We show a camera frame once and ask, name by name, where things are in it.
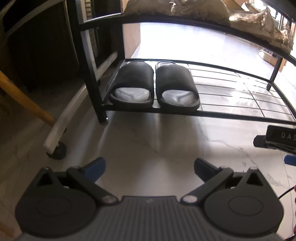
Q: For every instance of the black metal shoe rack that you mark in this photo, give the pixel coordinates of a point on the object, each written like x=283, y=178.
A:
x=92, y=69

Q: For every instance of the dark wooden cabinet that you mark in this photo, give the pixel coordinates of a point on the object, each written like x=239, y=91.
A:
x=39, y=46

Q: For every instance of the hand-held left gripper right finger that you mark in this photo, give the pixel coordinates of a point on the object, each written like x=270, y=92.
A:
x=203, y=168

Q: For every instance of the cardboard box with basket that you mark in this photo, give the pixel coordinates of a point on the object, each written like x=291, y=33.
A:
x=269, y=56

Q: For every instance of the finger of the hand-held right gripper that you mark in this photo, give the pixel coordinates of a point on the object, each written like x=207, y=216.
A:
x=291, y=160
x=263, y=141

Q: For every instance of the large cardboard panel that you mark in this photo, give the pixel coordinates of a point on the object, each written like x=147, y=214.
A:
x=131, y=40

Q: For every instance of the yellow wooden chair leg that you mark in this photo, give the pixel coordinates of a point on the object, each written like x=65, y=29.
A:
x=25, y=99

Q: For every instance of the black slide sandal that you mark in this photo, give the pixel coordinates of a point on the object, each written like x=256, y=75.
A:
x=134, y=81
x=175, y=83

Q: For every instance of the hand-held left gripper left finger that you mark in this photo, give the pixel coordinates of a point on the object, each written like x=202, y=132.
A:
x=95, y=166

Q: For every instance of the white frame stand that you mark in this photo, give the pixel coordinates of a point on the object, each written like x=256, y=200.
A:
x=69, y=111

